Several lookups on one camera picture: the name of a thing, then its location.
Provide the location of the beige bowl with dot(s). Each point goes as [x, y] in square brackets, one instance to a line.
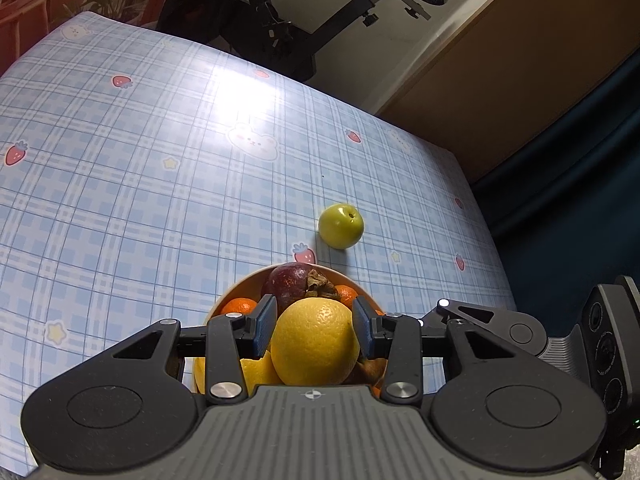
[231, 291]

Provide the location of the wooden cabinet panel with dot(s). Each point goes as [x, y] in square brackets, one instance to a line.
[500, 85]

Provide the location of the blue checked tablecloth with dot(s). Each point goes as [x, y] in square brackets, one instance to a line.
[150, 185]

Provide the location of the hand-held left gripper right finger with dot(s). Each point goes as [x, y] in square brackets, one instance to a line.
[362, 330]

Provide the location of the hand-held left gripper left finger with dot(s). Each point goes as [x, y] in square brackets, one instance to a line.
[265, 327]

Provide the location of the black exercise bike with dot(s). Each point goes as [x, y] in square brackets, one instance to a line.
[280, 40]

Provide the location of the printed room-scene wall backdrop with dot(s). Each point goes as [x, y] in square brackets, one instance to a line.
[25, 10]

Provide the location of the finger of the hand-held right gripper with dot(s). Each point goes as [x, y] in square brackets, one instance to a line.
[506, 321]

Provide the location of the dark purple mangosteen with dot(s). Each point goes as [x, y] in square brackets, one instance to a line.
[290, 280]

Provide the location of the dark blue curtain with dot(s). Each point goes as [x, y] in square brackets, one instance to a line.
[575, 210]

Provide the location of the round yellow citrus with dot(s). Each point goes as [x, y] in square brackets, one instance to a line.
[315, 342]

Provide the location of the oval yellow lemon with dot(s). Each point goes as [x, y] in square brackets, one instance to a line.
[260, 372]

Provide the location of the green round fruit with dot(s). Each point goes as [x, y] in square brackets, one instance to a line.
[341, 225]

